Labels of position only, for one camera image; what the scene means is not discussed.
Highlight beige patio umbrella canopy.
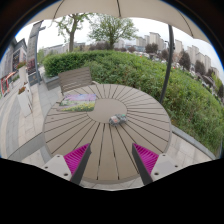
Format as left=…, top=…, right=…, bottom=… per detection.
left=26, top=0, right=211, bottom=44

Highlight tall dark sign pillar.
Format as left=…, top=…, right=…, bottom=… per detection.
left=26, top=20, right=46, bottom=87

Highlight green hedge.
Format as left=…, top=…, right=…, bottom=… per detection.
left=43, top=49, right=224, bottom=154

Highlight grey slatted outdoor chair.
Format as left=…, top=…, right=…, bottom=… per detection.
left=58, top=66, right=94, bottom=96

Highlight slim sparse-leafed tree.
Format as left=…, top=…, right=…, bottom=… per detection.
left=53, top=13, right=94, bottom=53

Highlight floral print mouse pad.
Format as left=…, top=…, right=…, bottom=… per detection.
left=57, top=93, right=98, bottom=113

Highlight round leafy tree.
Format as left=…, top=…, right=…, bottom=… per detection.
left=88, top=13, right=139, bottom=50

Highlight white flower planter box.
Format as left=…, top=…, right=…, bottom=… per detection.
left=16, top=85, right=34, bottom=118
left=17, top=61, right=30, bottom=86

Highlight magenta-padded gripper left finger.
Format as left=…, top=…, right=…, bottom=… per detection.
left=41, top=143, right=92, bottom=186

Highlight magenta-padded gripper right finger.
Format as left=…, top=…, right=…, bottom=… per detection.
left=131, top=143, right=183, bottom=186

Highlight distant apartment buildings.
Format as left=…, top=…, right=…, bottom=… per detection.
left=134, top=31, right=221, bottom=79

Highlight dark shopfront building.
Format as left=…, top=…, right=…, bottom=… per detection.
left=0, top=38, right=28, bottom=98

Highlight dark curved umbrella pole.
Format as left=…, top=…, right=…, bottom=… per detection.
left=159, top=24, right=175, bottom=104

